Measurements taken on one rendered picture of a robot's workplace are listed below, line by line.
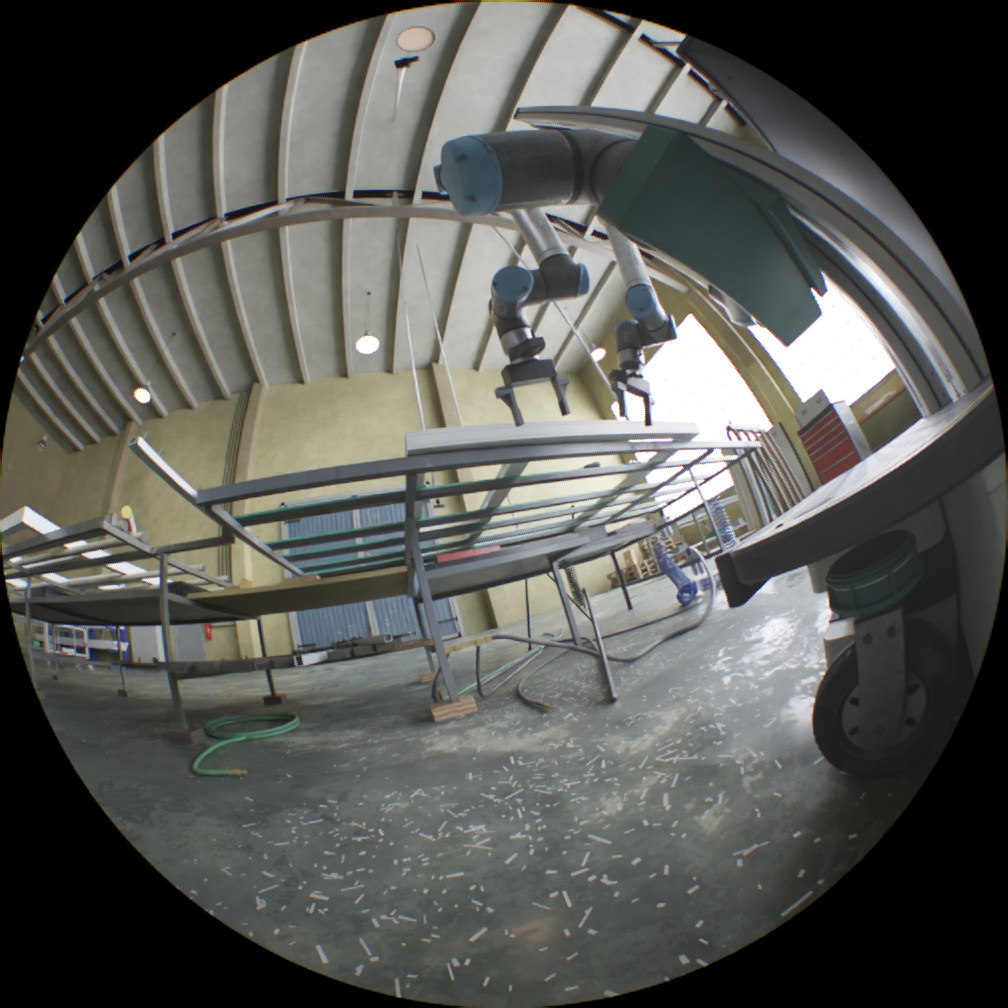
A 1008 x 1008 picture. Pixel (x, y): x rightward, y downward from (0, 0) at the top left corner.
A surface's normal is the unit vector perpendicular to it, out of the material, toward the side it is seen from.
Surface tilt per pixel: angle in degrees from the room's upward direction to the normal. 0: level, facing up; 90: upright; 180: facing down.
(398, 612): 90
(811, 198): 90
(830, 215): 90
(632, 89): 180
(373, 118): 180
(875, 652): 90
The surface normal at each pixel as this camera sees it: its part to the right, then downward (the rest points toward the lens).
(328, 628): 0.29, -0.40
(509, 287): -0.06, 0.12
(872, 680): -0.91, 0.14
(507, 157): 0.21, 0.68
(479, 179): 0.18, 0.88
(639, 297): -0.70, 0.04
